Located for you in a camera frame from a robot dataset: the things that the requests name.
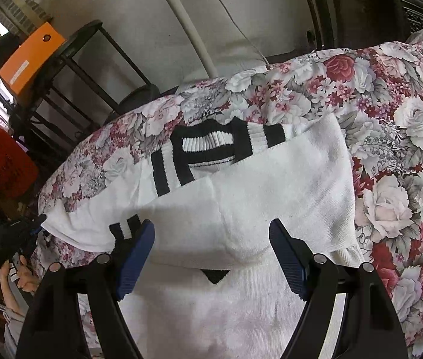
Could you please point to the person's left hand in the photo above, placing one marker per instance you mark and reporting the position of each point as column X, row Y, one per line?
column 28, row 278

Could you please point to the white sweater with black stripes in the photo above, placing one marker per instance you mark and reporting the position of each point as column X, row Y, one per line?
column 233, row 194

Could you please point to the red fuzzy cloth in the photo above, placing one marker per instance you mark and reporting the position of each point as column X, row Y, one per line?
column 2, row 160

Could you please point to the white pipe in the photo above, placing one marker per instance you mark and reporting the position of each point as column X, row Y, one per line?
column 187, row 22

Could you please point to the black metal rack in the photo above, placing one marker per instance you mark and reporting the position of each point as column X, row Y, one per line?
column 80, row 82

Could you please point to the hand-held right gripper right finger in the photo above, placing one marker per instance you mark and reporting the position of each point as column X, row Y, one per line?
column 289, row 260

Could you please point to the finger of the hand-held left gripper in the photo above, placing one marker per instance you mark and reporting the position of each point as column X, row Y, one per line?
column 38, row 218
column 38, row 229

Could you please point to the orange box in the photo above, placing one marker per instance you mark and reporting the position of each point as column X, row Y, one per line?
column 32, row 58

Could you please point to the floral blanket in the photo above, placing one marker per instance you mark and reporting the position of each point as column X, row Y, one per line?
column 402, row 127

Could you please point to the dark wooden headboard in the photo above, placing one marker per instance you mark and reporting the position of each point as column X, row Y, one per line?
column 364, row 3

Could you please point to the white striped box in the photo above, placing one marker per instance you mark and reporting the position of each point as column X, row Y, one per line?
column 24, row 11

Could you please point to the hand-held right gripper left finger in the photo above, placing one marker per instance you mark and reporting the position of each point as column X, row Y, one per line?
column 136, row 260

